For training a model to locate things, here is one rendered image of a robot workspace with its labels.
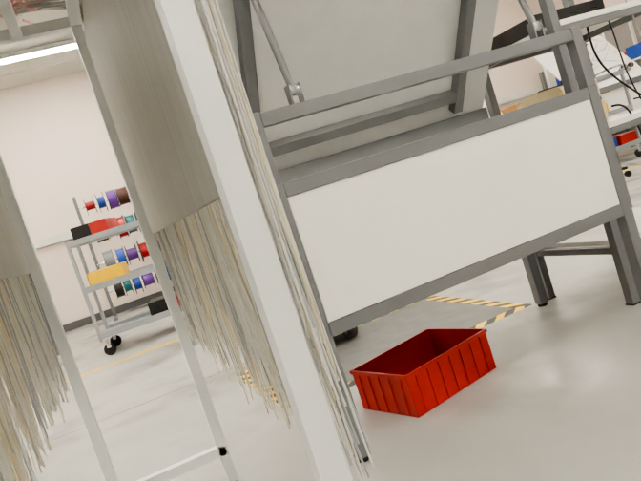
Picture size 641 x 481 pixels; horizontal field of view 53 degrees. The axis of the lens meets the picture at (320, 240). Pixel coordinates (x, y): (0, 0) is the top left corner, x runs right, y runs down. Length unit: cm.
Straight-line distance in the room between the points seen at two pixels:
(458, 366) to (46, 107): 807
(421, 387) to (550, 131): 91
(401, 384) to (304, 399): 141
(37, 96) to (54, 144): 67
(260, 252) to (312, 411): 16
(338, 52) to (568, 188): 89
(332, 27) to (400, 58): 33
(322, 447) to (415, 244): 128
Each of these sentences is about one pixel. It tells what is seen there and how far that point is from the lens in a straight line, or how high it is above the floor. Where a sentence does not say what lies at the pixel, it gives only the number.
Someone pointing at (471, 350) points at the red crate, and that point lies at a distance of 219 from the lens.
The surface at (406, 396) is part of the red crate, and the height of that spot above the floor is 7.
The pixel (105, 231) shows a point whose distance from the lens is 548.
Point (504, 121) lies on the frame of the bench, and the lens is 209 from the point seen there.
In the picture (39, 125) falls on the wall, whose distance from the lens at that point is 952.
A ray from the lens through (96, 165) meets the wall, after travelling 940.
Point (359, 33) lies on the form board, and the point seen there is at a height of 121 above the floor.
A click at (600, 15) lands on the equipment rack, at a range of 269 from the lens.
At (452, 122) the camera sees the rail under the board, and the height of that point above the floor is 84.
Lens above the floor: 75
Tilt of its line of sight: 4 degrees down
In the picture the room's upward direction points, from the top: 18 degrees counter-clockwise
